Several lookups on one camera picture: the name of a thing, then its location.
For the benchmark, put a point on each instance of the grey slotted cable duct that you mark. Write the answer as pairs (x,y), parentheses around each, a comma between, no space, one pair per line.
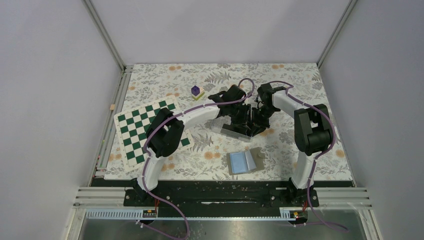
(149,215)

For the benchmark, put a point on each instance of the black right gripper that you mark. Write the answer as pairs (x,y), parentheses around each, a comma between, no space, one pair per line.
(259,126)

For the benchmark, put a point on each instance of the grey card holder wallet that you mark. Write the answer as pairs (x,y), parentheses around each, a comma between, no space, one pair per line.
(245,162)

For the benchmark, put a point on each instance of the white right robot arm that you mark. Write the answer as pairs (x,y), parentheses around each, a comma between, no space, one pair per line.
(314,135)

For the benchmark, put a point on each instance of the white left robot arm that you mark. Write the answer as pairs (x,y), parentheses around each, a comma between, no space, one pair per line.
(165,132)

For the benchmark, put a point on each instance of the clear acrylic card tray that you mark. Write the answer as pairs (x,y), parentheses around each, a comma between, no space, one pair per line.
(219,126)

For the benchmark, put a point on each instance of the floral table cloth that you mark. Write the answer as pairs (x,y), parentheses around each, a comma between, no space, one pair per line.
(206,160)

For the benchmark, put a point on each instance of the purple yellow cube stack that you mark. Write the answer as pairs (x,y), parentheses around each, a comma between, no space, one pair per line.
(197,92)

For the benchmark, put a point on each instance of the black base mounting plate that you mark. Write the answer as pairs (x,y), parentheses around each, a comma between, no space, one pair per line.
(213,198)

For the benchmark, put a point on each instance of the green white chessboard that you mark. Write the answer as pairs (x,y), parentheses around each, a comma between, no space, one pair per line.
(131,127)

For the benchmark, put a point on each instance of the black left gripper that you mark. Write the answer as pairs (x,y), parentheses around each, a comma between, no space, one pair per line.
(244,122)

